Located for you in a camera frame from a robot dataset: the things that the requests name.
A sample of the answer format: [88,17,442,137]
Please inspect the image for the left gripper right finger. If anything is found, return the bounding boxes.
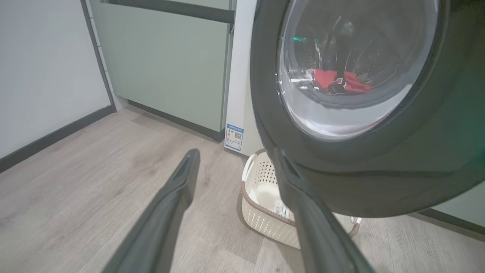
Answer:
[274,149,375,273]

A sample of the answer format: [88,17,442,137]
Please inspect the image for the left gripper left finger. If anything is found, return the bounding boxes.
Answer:
[102,149,200,273]

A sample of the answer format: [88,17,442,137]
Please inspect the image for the black round washing machine door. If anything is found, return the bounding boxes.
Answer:
[250,0,485,218]

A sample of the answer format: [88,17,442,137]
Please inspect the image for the red garment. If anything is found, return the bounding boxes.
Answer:
[311,68,372,94]

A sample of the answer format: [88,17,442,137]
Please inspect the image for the cream perforated laundry basket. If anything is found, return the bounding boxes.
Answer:
[241,149,362,249]

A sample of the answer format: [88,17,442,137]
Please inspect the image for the white washing machine body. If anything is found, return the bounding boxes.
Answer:
[224,0,266,157]

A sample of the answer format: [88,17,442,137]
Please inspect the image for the white barcode label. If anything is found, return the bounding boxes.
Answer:
[274,201,295,221]

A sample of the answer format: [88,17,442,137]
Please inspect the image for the blue white energy label sticker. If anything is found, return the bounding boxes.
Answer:
[224,123,244,152]

